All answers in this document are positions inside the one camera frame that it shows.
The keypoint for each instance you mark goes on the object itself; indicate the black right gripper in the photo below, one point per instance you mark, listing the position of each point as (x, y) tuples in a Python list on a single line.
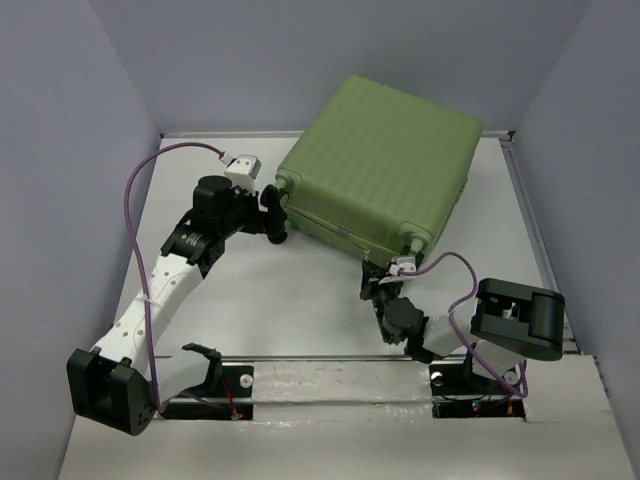
[(370, 277)]

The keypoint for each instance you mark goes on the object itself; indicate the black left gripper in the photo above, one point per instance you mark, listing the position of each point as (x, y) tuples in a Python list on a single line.
[(275, 217)]

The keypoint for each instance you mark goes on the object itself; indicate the light green hard suitcase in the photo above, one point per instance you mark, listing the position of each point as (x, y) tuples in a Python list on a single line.
[(378, 172)]

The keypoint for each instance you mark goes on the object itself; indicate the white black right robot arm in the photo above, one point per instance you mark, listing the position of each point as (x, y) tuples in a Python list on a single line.
[(501, 324)]

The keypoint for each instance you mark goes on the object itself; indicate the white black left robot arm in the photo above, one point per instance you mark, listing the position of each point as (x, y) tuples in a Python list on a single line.
[(120, 382)]

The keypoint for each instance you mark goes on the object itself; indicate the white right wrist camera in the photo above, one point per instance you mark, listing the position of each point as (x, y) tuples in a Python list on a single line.
[(400, 268)]

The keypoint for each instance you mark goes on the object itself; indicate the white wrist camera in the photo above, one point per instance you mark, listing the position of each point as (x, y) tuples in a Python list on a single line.
[(400, 268), (242, 171)]

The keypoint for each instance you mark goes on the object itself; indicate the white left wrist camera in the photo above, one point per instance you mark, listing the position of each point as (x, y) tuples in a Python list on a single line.
[(242, 171)]

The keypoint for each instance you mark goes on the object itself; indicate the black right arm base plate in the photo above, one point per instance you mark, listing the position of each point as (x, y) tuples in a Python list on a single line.
[(457, 393)]

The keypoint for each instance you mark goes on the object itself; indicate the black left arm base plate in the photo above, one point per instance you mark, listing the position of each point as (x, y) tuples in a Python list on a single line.
[(229, 400)]

